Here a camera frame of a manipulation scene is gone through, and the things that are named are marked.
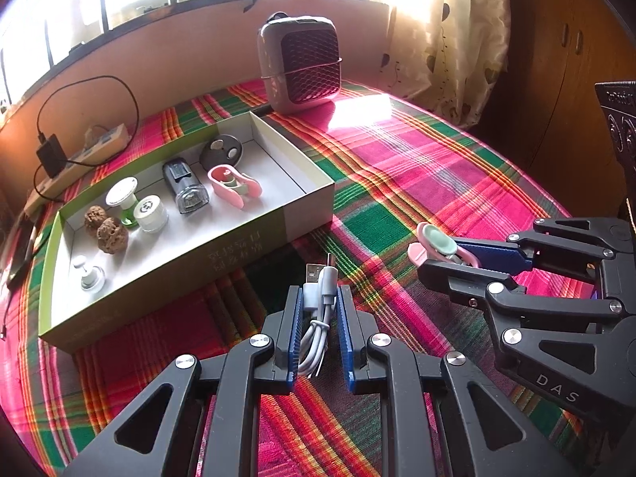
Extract white round jar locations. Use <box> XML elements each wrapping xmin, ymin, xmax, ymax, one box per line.
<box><xmin>134</xmin><ymin>195</ymin><xmax>168</xmax><ymax>234</ymax></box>

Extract brown walnut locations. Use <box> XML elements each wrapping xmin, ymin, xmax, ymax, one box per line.
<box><xmin>96</xmin><ymin>217</ymin><xmax>128</xmax><ymax>254</ymax></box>
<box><xmin>83</xmin><ymin>205</ymin><xmax>108</xmax><ymax>238</ymax></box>

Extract white plug on strip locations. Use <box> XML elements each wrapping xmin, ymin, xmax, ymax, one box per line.
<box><xmin>84</xmin><ymin>124</ymin><xmax>109</xmax><ymax>149</ymax></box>

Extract green cardboard box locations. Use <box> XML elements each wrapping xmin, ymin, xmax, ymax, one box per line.
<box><xmin>38</xmin><ymin>112</ymin><xmax>334</xmax><ymax>353</ymax></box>

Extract black clear bike light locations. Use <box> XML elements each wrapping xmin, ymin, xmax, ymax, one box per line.
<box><xmin>162</xmin><ymin>157</ymin><xmax>209</xmax><ymax>215</ymax></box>

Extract cream dotted curtain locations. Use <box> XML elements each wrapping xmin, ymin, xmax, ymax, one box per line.
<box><xmin>378</xmin><ymin>0</ymin><xmax>511</xmax><ymax>128</ymax></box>

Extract black charger cable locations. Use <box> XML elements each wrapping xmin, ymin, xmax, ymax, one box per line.
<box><xmin>0</xmin><ymin>74</ymin><xmax>142</xmax><ymax>338</ymax></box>

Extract pink clip holder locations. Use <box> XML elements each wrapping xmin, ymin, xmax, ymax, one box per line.
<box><xmin>406</xmin><ymin>222</ymin><xmax>480</xmax><ymax>268</ymax></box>

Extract wooden cabinet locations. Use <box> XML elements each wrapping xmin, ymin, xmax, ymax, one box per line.
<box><xmin>471</xmin><ymin>0</ymin><xmax>635</xmax><ymax>217</ymax></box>

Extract plaid bed cloth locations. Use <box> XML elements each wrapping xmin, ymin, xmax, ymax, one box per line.
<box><xmin>0</xmin><ymin>78</ymin><xmax>597</xmax><ymax>477</ymax></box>

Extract white usb cable bundle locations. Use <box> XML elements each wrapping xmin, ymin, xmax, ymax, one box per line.
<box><xmin>296</xmin><ymin>252</ymin><xmax>340</xmax><ymax>378</ymax></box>

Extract black charger adapter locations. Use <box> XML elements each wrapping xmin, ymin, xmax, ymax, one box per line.
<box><xmin>37</xmin><ymin>132</ymin><xmax>67</xmax><ymax>179</ymax></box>

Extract beige power strip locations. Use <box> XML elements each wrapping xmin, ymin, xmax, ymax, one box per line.
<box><xmin>24</xmin><ymin>124</ymin><xmax>130</xmax><ymax>217</ymax></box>

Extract black smartphone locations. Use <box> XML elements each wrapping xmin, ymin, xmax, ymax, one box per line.
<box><xmin>6</xmin><ymin>217</ymin><xmax>37</xmax><ymax>291</ymax></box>

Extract black round disc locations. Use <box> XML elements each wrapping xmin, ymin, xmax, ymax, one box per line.
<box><xmin>200</xmin><ymin>135</ymin><xmax>244</xmax><ymax>171</ymax></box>

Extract small white knob bottle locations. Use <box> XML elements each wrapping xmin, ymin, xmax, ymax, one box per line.
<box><xmin>71</xmin><ymin>255</ymin><xmax>106</xmax><ymax>293</ymax></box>

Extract grey portable heater fan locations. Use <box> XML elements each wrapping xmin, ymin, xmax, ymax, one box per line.
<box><xmin>256</xmin><ymin>12</ymin><xmax>342</xmax><ymax>114</ymax></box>

